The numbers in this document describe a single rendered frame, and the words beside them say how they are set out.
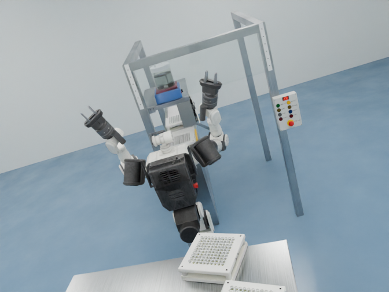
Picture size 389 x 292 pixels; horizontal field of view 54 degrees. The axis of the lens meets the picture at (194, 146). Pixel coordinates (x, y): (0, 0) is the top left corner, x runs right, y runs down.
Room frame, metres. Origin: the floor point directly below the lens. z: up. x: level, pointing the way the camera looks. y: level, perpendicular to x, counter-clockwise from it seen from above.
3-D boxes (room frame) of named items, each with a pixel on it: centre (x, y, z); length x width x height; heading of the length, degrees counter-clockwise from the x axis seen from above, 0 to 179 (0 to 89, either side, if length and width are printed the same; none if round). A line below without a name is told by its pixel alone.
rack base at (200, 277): (1.40, 0.07, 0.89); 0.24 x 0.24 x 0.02; 60
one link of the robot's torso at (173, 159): (1.93, 0.16, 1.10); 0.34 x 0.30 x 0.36; 86
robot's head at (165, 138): (1.99, 0.15, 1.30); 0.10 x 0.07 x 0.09; 86
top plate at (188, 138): (2.92, 0.10, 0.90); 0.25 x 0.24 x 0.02; 86
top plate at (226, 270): (1.40, 0.07, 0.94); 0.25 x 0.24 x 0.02; 60
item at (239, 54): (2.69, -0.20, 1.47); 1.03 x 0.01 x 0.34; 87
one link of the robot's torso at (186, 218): (1.91, 0.16, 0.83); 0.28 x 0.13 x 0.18; 176
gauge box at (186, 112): (2.87, -0.02, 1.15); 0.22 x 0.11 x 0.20; 177
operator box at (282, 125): (2.63, -0.74, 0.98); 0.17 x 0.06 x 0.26; 87
